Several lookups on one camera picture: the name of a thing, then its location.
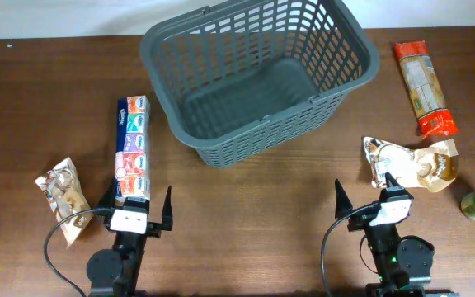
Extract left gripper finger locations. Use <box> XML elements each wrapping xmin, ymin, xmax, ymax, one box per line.
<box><xmin>96</xmin><ymin>177</ymin><xmax>117</xmax><ymax>209</ymax></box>
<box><xmin>161</xmin><ymin>186</ymin><xmax>173</xmax><ymax>231</ymax></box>

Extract spaghetti pack red ends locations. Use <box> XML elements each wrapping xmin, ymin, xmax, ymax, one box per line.
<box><xmin>393</xmin><ymin>40</ymin><xmax>459</xmax><ymax>138</ymax></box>

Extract tissue multipack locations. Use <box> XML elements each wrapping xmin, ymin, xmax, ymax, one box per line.
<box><xmin>115</xmin><ymin>96</ymin><xmax>150</xmax><ymax>203</ymax></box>

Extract brown snack bag left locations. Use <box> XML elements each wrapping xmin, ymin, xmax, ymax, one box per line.
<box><xmin>35</xmin><ymin>158</ymin><xmax>93</xmax><ymax>248</ymax></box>

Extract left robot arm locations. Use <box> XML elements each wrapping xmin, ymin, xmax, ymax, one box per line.
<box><xmin>87</xmin><ymin>179</ymin><xmax>173</xmax><ymax>297</ymax></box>

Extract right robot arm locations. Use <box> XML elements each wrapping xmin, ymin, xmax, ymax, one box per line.
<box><xmin>335</xmin><ymin>172</ymin><xmax>435</xmax><ymax>296</ymax></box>

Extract beige snack bag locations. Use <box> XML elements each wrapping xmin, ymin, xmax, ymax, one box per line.
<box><xmin>362</xmin><ymin>137</ymin><xmax>459</xmax><ymax>193</ymax></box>

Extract grey plastic basket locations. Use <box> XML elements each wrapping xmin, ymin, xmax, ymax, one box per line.
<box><xmin>139</xmin><ymin>0</ymin><xmax>380</xmax><ymax>168</ymax></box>

